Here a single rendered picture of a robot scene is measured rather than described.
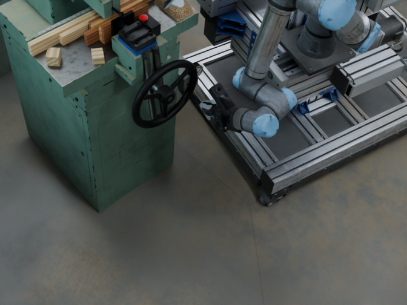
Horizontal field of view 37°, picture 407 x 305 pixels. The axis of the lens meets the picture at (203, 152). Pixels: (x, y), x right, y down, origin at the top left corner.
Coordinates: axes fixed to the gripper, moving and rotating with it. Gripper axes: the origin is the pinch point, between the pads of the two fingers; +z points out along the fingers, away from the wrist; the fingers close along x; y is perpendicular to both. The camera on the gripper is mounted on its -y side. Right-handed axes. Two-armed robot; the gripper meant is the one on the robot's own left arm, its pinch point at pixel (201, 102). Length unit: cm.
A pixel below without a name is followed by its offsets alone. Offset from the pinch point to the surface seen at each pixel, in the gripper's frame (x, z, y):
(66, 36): -27, 25, -37
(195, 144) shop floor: 25, 62, 51
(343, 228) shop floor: 45, -5, 92
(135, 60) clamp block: -17.1, 2.7, -25.8
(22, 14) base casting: -26, 60, -43
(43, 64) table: -39, 24, -33
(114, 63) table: -19.0, 14.7, -23.8
